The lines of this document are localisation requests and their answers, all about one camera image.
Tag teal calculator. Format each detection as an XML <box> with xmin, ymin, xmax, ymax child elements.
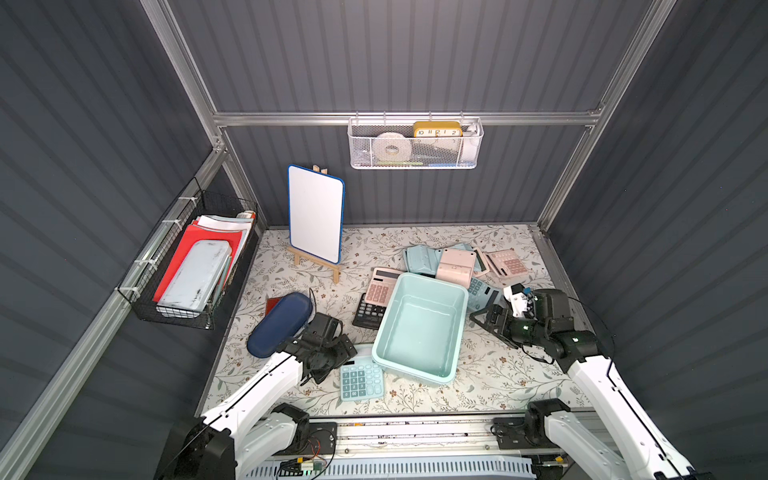
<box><xmin>467</xmin><ymin>278</ymin><xmax>502</xmax><ymax>313</ymax></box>
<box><xmin>340</xmin><ymin>356</ymin><xmax>385</xmax><ymax>402</ymax></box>

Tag black calculator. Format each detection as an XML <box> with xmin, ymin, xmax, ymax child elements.
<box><xmin>352</xmin><ymin>293</ymin><xmax>386</xmax><ymax>330</ymax></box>

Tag mint green storage box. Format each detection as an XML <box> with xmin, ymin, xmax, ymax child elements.
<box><xmin>372</xmin><ymin>273</ymin><xmax>468</xmax><ymax>385</ymax></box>

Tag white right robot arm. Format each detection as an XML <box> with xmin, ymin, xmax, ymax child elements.
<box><xmin>469</xmin><ymin>284</ymin><xmax>713</xmax><ymax>479</ymax></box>

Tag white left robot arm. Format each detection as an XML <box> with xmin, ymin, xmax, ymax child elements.
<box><xmin>153</xmin><ymin>313</ymin><xmax>357</xmax><ymax>479</ymax></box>

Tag teal calculator by box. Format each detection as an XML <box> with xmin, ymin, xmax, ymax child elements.
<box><xmin>467</xmin><ymin>278</ymin><xmax>502</xmax><ymax>313</ymax></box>

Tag mint green calculator upside down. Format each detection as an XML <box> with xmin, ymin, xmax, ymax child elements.
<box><xmin>403</xmin><ymin>245</ymin><xmax>448</xmax><ymax>277</ymax></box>

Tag navy blue glasses case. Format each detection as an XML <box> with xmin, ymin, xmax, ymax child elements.
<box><xmin>246</xmin><ymin>292</ymin><xmax>313</xmax><ymax>359</ymax></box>

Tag small red notebook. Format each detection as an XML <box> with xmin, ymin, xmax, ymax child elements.
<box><xmin>265</xmin><ymin>297</ymin><xmax>282</xmax><ymax>315</ymax></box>

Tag light grey pencil case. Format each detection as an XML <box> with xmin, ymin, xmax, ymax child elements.
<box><xmin>156</xmin><ymin>240</ymin><xmax>232</xmax><ymax>319</ymax></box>

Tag white papers in basket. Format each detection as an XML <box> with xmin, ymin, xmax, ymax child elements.
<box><xmin>192</xmin><ymin>210</ymin><xmax>257</xmax><ymax>275</ymax></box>

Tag red folder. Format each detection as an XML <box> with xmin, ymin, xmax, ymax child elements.
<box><xmin>152</xmin><ymin>216</ymin><xmax>250</xmax><ymax>311</ymax></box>

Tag white tape roll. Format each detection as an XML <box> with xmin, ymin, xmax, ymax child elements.
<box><xmin>372</xmin><ymin>132</ymin><xmax>412</xmax><ymax>163</ymax></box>

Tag yellow clock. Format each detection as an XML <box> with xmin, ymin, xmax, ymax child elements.
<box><xmin>413</xmin><ymin>121</ymin><xmax>463</xmax><ymax>138</ymax></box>

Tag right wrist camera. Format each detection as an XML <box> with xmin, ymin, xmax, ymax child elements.
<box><xmin>503</xmin><ymin>283</ymin><xmax>535</xmax><ymax>319</ymax></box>

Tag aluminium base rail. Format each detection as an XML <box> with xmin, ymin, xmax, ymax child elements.
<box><xmin>161</xmin><ymin>410</ymin><xmax>631</xmax><ymax>480</ymax></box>

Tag black wire side basket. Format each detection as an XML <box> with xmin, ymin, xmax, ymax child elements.
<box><xmin>117</xmin><ymin>181</ymin><xmax>258</xmax><ymax>330</ymax></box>

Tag white wire wall basket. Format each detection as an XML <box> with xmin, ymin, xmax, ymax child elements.
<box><xmin>347</xmin><ymin>115</ymin><xmax>485</xmax><ymax>170</ymax></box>

